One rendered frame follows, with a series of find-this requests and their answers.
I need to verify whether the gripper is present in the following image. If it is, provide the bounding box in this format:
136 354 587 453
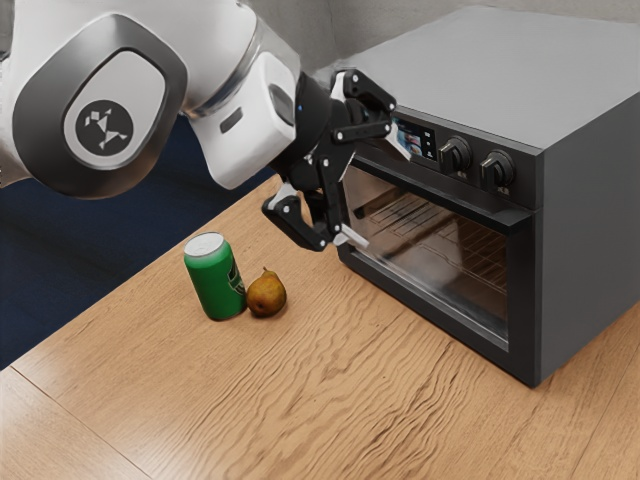
260 67 414 252

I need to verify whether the brown yellow pear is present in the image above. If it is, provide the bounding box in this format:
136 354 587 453
245 266 288 319

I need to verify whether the grey toaster oven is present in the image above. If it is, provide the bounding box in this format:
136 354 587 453
314 4 640 389

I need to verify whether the green drink can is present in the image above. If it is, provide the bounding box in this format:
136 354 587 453
183 231 249 322

